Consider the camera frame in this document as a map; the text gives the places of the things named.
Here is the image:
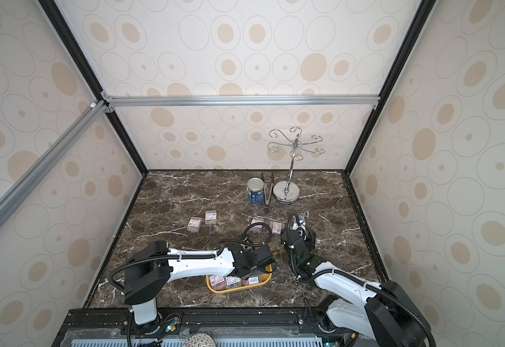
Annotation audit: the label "black corner frame post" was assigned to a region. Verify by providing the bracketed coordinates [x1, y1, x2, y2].
[344, 0, 437, 176]

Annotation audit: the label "aluminium horizontal frame bar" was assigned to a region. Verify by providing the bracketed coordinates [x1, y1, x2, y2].
[106, 94, 380, 107]

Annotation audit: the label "yellow plastic storage tray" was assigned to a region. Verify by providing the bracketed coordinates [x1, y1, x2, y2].
[206, 265, 273, 294]

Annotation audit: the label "black left corner post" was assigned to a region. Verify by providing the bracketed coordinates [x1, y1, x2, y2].
[37, 0, 148, 176]

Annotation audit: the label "blue labelled tin can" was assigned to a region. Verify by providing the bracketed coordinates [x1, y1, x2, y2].
[247, 177, 265, 206]

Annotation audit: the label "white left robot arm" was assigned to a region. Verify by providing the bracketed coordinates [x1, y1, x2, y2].
[107, 240, 276, 325]

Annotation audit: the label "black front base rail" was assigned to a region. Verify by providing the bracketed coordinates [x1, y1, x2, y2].
[53, 307, 378, 346]

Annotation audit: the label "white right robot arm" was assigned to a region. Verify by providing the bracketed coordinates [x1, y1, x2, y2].
[281, 221, 437, 346]

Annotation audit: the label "chrome hook stand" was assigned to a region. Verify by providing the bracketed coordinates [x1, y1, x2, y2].
[267, 127, 326, 205]

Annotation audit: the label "aluminium diagonal frame bar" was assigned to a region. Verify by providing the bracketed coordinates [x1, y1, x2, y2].
[0, 100, 106, 228]

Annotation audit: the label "metal tongs black tips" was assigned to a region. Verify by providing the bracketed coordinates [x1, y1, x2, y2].
[262, 171, 275, 213]

